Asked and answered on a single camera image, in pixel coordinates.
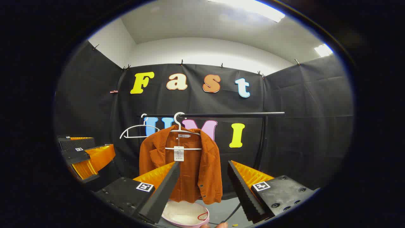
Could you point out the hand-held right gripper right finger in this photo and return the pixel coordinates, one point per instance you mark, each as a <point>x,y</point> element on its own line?
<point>243,193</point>

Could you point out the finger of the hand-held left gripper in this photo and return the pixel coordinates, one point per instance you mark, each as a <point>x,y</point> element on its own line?
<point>95,158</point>
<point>77,144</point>

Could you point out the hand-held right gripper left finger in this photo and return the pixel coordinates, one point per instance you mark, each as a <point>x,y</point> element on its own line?
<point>161,193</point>

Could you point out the pink white laundry hamper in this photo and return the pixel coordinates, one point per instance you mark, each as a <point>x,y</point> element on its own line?
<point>183,215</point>

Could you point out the white plastic clothes hanger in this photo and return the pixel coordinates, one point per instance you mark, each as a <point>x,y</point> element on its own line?
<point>193,148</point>
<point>136,126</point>

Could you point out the black metal clothes rack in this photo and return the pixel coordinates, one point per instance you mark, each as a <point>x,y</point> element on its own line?
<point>221,114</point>

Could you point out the small ceiling light panel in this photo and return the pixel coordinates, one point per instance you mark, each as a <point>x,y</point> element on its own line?
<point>323,50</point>

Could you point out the large ceiling light panel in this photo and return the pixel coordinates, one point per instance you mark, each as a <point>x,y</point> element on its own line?
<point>253,8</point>

